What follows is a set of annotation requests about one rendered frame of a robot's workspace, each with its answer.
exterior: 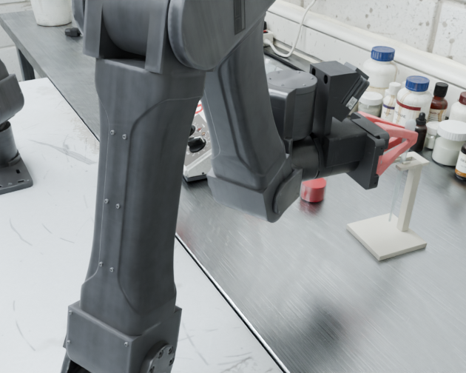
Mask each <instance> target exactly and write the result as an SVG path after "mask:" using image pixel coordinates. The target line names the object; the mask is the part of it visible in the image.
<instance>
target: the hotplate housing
mask: <svg viewBox="0 0 466 373"><path fill-rule="evenodd" d="M198 114H200V116H201V117H202V118H203V119H204V121H205V122H206V119H205V115H204V112H199V113H198ZM211 157H212V149H210V150H209V151H208V152H206V153H205V154H203V155H202V156H200V157H199V158H198V159H196V160H195V161H193V162H192V163H191V164H190V165H188V166H187V167H186V166H185V165H184V168H183V176H184V178H185V179H186V181H187V182H188V181H195V180H200V179H204V178H207V176H206V175H207V173H208V172H209V170H210V169H211V168H212V165H211V161H210V160H211Z"/></svg>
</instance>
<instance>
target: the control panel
mask: <svg viewBox="0 0 466 373"><path fill-rule="evenodd" d="M192 125H194V126H195V131H194V133H193V134H192V135H191V136H189V138H192V137H196V136H201V137H202V138H204V139H205V140H206V145H205V147H204V148H203V149H202V150H200V151H199V152H190V151H189V146H188V145H187V148H186V157H185V162H184V165H185V166H186V167H187V166H188V165H190V164H191V163H192V162H193V161H195V160H196V159H198V158H199V157H200V156H202V155H203V154H205V153H206V152H208V151H209V150H210V149H211V148H212V147H211V141H210V136H209V130H208V127H207V123H206V122H205V121H204V119H203V118H202V117H201V116H200V114H197V115H196V116H195V117H194V120H193V122H192ZM199 127H201V128H202V129H201V130H199V131H198V130H197V129H198V128H199ZM202 132H205V133H206V134H205V135H201V134H202Z"/></svg>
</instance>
